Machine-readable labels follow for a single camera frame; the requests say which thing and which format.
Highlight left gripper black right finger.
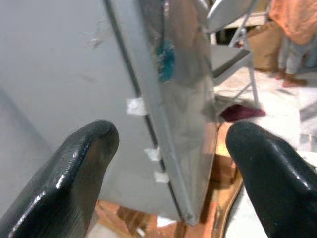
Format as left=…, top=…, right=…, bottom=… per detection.
left=225, top=121, right=317, bottom=238

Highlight grey metal step ladder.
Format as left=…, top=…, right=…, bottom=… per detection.
left=205, top=0, right=261, bottom=110

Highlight grey fridge body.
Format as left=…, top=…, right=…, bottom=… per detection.
left=0, top=0, right=179, bottom=221

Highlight white tape piece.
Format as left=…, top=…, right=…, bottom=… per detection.
left=153, top=171, right=170, bottom=183
left=144, top=146, right=161, bottom=162
left=126, top=97, right=147, bottom=116

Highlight brown paper bag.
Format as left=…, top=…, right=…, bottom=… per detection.
left=246, top=21, right=284, bottom=71

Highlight silver fridge door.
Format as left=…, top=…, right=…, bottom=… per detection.
left=104, top=0, right=219, bottom=227

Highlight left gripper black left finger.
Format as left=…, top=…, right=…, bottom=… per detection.
left=0, top=119, right=120, bottom=238

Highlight maroon cloth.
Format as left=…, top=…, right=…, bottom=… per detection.
left=220, top=104, right=267, bottom=122

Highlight person in orange shirt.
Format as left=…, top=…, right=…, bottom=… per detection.
left=268, top=0, right=317, bottom=88

